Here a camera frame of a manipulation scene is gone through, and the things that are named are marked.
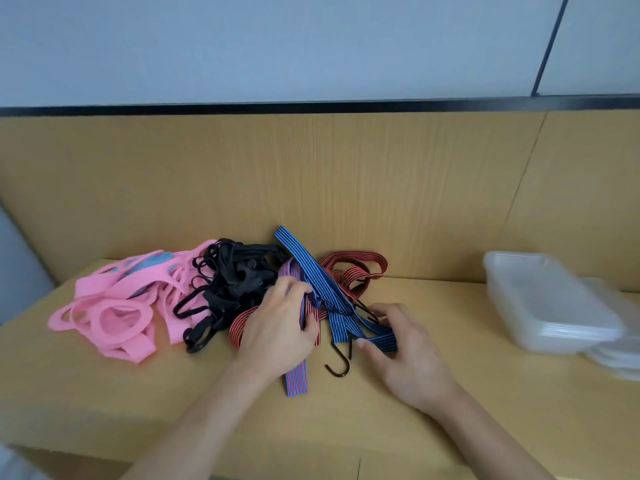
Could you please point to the person's right hand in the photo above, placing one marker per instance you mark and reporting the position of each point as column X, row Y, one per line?
column 415, row 364

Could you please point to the person's left hand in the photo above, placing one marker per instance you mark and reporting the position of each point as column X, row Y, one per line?
column 272, row 334

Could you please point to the person's left thumb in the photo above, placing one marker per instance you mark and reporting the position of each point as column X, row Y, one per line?
column 311, row 334

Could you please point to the person's right thumb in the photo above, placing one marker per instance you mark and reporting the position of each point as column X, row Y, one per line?
column 375, row 352

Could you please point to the person's right forearm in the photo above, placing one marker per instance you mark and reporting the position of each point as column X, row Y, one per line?
column 490, row 439

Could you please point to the person's left forearm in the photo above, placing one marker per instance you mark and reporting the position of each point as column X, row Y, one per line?
column 200, row 429

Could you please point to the black metal hook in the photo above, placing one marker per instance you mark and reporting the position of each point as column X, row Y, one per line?
column 344, row 367

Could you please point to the wooden desk back panel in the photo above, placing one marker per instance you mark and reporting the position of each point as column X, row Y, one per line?
column 350, row 194

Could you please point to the stack of clear plastic containers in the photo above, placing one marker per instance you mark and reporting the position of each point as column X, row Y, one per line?
column 545, row 304

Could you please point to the black trim strip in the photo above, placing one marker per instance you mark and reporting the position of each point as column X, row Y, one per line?
column 300, row 107

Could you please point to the stack of clear plastic lids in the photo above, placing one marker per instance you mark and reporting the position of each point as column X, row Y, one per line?
column 622, row 357

